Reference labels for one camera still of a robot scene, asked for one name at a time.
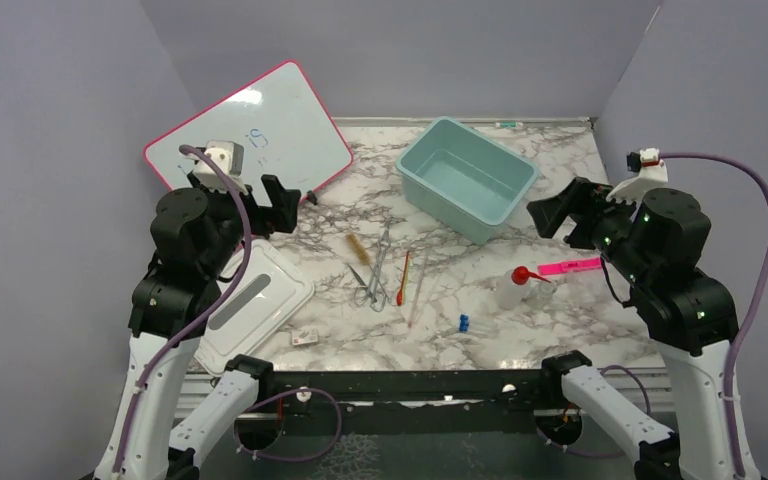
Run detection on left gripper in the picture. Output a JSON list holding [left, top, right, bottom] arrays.
[[190, 168, 301, 277]]

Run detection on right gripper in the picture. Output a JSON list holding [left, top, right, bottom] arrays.
[[527, 173, 653, 284]]

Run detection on brown test tube brush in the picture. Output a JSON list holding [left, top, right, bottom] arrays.
[[345, 233, 372, 267]]

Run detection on small clear glass beaker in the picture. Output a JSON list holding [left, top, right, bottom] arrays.
[[528, 281, 558, 311]]

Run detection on metal tweezers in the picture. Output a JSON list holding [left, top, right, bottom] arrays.
[[346, 264, 367, 288]]

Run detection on white wash bottle red cap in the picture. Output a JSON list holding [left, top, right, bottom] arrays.
[[494, 266, 551, 310]]

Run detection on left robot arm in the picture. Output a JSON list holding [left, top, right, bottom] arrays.
[[89, 174, 302, 479]]

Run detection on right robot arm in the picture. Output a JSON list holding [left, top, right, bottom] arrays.
[[527, 177, 760, 479]]

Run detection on pink plastic clip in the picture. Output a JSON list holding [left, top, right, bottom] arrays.
[[538, 257, 601, 277]]

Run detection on white plastic lid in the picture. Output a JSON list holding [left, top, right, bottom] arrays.
[[194, 239, 314, 376]]

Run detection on pink framed whiteboard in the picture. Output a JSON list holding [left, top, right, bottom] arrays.
[[143, 60, 354, 205]]

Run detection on small white card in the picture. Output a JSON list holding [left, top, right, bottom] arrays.
[[291, 329, 319, 347]]

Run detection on red orange spatula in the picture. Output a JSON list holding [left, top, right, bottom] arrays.
[[396, 250, 411, 306]]

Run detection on teal plastic bin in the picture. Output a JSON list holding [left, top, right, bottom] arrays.
[[396, 117, 540, 245]]

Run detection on blue capped test tubes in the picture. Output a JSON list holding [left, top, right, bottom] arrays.
[[458, 314, 497, 336]]

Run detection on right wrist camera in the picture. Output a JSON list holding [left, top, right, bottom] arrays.
[[606, 148, 668, 204]]

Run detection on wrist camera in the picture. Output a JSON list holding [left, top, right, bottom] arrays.
[[186, 140, 250, 195], [606, 148, 668, 204]]

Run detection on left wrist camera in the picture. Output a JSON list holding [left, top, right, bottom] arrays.
[[186, 140, 250, 195]]

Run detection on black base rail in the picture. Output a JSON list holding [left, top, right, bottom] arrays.
[[234, 369, 568, 440]]

